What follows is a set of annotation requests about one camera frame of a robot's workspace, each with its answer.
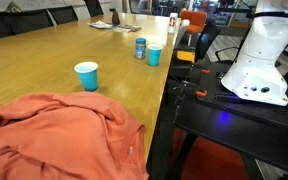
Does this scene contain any blue plastic cup with candy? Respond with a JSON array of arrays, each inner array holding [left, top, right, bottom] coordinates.
[[147, 43, 164, 67]]

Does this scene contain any empty blue plastic cup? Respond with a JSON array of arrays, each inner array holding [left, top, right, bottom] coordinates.
[[73, 61, 99, 93]]

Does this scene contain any peanut butter jar blue lid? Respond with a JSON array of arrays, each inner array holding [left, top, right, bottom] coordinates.
[[134, 37, 147, 61]]

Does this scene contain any yellow chair seat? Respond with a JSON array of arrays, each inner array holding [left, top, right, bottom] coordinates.
[[176, 49, 196, 63]]

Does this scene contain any dark printed leaflet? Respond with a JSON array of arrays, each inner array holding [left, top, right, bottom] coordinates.
[[112, 23, 142, 33]]

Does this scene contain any white can red logo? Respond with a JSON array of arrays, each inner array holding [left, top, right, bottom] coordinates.
[[167, 12, 179, 34]]

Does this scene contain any printed magazine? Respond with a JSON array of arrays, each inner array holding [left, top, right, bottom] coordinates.
[[87, 20, 114, 30]]

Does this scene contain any orange office chair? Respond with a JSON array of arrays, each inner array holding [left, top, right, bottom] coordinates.
[[179, 9, 208, 47]]

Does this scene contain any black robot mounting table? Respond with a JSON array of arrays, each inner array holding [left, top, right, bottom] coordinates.
[[146, 59, 288, 180]]

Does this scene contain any orange shirt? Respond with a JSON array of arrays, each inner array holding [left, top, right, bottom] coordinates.
[[0, 91, 150, 180]]

